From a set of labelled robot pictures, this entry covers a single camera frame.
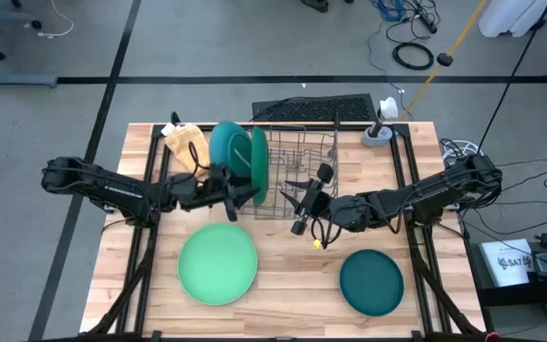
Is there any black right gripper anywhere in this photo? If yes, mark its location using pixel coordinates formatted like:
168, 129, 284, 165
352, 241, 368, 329
278, 178, 358, 236

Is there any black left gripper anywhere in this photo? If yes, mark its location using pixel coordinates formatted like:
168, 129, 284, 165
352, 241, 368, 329
180, 177, 261, 223

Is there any large teal plate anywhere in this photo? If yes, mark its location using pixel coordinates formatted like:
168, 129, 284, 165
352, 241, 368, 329
208, 121, 255, 180

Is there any grey wire dish rack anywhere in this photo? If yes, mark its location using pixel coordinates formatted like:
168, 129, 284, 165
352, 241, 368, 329
237, 123, 342, 222

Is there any large light green plate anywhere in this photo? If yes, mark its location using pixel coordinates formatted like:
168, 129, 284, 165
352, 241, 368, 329
177, 223, 259, 307

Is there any small dark teal plate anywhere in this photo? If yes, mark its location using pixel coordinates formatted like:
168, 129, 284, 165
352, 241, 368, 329
338, 249, 406, 317

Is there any yellow checked dish cloth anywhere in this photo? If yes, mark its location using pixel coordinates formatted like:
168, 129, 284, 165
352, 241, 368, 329
163, 123, 212, 180

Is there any grey brush holder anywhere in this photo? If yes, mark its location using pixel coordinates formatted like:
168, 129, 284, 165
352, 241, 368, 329
360, 123, 395, 148

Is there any person's dark shoe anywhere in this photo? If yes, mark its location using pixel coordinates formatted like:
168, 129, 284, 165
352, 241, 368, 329
300, 0, 330, 14

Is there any white printed booklet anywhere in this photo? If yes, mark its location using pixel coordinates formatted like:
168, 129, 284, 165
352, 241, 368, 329
479, 237, 538, 289

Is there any black power strip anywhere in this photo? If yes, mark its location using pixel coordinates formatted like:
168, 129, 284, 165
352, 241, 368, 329
414, 8, 439, 35

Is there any black side stand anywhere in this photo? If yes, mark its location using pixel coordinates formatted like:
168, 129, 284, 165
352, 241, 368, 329
466, 239, 547, 333

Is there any grey floor bar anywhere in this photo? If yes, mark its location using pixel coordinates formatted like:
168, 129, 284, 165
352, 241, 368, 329
0, 72, 59, 88

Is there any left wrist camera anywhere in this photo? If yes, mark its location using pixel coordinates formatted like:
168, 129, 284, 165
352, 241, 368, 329
209, 163, 231, 185

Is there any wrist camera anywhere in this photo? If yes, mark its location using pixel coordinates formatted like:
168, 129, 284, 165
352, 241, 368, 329
317, 162, 336, 184
209, 163, 231, 185

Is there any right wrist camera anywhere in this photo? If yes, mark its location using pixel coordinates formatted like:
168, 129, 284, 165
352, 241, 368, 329
317, 162, 336, 184

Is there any black aluminium table frame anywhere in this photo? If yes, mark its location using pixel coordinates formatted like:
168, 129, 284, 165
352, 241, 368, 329
79, 111, 489, 342

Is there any white cable coil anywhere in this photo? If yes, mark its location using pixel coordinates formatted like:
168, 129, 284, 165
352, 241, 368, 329
439, 138, 482, 173

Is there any coiled black cable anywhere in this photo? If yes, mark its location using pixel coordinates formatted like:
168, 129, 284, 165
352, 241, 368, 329
391, 41, 436, 72

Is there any blue cable bundle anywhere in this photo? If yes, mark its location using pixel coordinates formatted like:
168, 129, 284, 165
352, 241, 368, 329
371, 0, 406, 23

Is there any yellow strap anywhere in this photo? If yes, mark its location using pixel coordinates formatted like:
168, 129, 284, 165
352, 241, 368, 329
398, 0, 489, 121

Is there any long black cable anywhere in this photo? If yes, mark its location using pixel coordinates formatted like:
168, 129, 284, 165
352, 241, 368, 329
476, 0, 547, 156

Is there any white floor cable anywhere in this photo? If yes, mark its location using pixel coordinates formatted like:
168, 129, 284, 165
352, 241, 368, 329
37, 0, 75, 39

